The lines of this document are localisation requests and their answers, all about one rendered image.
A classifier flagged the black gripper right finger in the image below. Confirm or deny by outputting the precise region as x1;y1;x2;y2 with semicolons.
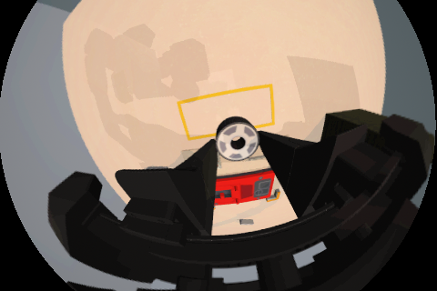
258;125;368;218

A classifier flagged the yellow rectangular outline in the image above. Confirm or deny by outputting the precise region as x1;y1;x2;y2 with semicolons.
178;84;276;141

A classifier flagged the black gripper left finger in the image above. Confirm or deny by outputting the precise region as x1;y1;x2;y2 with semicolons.
114;139;218;236

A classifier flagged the black and grey wheel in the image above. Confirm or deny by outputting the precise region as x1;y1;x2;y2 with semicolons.
216;116;259;161

